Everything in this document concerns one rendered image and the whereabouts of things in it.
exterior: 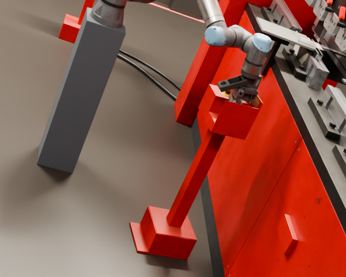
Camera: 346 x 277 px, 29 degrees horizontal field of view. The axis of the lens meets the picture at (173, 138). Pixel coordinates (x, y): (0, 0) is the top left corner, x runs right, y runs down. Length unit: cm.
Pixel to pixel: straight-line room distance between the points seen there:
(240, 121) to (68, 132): 90
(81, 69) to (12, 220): 74
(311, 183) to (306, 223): 15
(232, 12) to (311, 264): 211
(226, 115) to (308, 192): 50
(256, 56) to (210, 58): 151
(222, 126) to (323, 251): 76
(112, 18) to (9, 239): 104
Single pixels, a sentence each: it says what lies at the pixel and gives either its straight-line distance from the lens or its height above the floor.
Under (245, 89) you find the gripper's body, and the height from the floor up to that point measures 87.
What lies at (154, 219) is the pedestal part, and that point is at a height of 12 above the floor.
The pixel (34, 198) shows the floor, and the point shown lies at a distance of 309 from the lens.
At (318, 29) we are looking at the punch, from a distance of 324.
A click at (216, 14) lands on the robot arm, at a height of 110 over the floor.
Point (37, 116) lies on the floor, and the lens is 372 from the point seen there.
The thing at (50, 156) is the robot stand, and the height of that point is 6.
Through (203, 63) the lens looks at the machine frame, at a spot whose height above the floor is 43.
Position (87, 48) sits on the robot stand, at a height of 65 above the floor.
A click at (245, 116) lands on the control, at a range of 272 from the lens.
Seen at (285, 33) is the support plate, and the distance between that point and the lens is 318.
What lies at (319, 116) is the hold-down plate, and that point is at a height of 90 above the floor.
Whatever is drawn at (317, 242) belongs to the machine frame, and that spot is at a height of 71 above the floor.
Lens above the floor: 175
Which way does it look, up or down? 26 degrees down
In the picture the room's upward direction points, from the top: 24 degrees clockwise
